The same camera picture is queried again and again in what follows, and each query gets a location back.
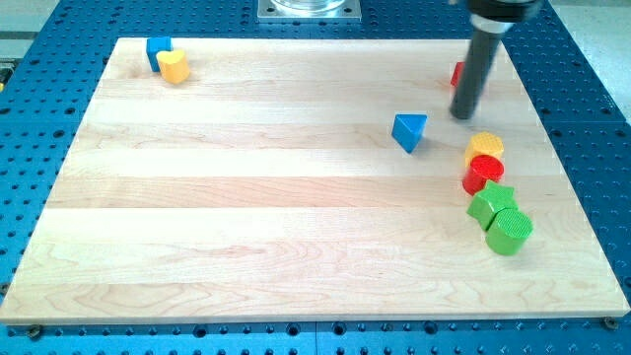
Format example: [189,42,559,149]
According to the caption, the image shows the blue triangle block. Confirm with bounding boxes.
[391,113,428,154]

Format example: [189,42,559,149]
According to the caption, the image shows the robot arm flange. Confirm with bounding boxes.
[464,0,543,35]

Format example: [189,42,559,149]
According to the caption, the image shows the yellow heart block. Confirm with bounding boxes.
[156,49,190,84]

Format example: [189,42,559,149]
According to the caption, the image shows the wooden board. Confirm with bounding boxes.
[1,37,629,325]

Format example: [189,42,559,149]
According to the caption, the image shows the red cylinder block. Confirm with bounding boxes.
[461,155,505,195]

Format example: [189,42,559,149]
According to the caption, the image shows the green star block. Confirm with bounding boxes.
[466,180,519,231]

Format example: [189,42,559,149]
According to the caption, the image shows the yellow hexagon block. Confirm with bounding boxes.
[464,131,504,167]

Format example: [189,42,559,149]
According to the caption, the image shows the red block behind rod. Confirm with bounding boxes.
[450,61,465,88]

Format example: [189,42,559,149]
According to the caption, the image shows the green cylinder block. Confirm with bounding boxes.
[485,209,533,255]

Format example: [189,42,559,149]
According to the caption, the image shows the blue cube block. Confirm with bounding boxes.
[145,36,173,72]

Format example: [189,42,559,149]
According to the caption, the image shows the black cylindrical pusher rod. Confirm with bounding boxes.
[450,27,506,119]

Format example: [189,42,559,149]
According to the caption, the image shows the blue perforated table plate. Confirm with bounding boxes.
[1,1,630,354]

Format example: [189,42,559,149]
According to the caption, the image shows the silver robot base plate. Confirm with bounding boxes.
[256,0,362,23]

